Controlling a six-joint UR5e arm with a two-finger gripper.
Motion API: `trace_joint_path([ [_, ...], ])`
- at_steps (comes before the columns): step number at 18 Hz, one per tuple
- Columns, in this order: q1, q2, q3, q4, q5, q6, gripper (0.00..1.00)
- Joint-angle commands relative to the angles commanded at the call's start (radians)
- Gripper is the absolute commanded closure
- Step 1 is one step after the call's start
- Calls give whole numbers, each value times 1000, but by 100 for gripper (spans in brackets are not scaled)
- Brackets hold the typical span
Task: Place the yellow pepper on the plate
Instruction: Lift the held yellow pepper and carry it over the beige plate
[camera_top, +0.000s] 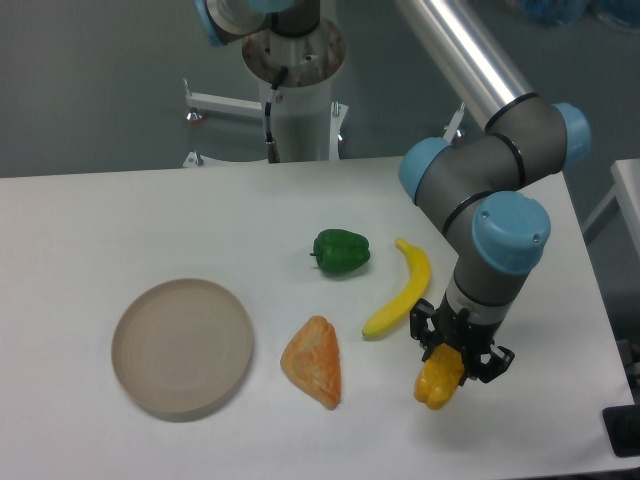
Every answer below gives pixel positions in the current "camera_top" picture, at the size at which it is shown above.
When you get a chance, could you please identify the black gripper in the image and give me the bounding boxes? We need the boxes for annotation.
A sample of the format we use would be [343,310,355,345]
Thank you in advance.
[409,298,515,384]

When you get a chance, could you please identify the yellow toy pepper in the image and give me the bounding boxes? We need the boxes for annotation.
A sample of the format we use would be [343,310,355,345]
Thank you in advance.
[414,344,465,410]

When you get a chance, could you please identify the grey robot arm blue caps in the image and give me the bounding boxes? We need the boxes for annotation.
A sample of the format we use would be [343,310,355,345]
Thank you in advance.
[195,1,591,386]

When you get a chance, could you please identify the green toy pepper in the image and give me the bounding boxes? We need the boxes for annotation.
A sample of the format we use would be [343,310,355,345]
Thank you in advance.
[310,229,371,275]

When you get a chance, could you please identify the beige round plate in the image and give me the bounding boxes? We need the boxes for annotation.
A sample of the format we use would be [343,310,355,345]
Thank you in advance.
[111,279,254,423]

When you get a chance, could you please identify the yellow toy banana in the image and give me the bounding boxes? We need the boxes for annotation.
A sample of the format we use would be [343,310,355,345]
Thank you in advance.
[361,238,432,340]

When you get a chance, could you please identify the orange toy bread slice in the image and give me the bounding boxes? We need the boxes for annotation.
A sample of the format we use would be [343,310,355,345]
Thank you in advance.
[280,316,342,410]

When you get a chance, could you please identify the black device at table edge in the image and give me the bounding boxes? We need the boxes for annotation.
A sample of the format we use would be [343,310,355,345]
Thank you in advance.
[602,405,639,458]

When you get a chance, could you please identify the white side table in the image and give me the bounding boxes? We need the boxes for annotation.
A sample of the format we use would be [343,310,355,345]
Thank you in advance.
[581,159,639,249]

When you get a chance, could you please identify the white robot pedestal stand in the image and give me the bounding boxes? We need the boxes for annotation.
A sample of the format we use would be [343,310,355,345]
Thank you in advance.
[183,18,348,163]

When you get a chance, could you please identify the black cable on pedestal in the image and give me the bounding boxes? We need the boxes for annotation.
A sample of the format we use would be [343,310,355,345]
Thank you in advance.
[263,66,289,164]

